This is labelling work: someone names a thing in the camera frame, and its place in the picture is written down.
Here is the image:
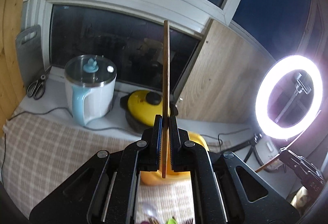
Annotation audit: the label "green plastic spoon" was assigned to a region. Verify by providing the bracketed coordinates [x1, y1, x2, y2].
[166, 217, 177, 224]

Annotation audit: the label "lone wooden chopstick red tip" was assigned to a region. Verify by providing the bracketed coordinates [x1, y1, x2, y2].
[162, 20, 170, 179]

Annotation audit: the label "black kitchen scissors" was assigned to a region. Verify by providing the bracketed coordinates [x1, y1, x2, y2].
[27, 66, 52, 100]

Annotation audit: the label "right gloved hand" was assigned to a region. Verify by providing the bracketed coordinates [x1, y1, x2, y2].
[290, 186, 319, 216]

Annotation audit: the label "yellow plastic bin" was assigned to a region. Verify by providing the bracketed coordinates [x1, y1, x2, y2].
[140, 131, 209, 186]

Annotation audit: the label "yellow lidded black pot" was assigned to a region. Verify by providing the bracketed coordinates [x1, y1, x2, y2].
[120, 90, 179, 135]

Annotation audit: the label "floral white rice cooker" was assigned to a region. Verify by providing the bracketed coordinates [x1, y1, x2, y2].
[254, 137, 283, 172]

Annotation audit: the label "black tripod stand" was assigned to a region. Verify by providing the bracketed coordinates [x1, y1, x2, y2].
[227, 133, 263, 163]

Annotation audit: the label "light oak panel board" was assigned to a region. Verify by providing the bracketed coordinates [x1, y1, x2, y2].
[176, 19, 275, 124]

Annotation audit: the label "white blue electric kettle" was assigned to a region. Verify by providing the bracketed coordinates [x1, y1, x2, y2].
[65, 55, 117, 126]

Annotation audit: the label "plaid tablecloth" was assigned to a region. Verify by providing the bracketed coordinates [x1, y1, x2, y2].
[1, 114, 194, 223]

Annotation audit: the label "grey cutting board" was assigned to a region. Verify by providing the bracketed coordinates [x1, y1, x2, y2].
[16, 25, 44, 89]

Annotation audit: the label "pine wood plank board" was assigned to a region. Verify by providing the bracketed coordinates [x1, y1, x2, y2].
[0, 0, 25, 126]

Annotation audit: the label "ring light black cable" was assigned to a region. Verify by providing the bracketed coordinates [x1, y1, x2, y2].
[204, 126, 253, 154]

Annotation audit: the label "black power cable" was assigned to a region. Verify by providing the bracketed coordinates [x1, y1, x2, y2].
[0, 106, 144, 176]

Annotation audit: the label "white ring light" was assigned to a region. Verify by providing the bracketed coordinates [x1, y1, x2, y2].
[255, 55, 323, 140]

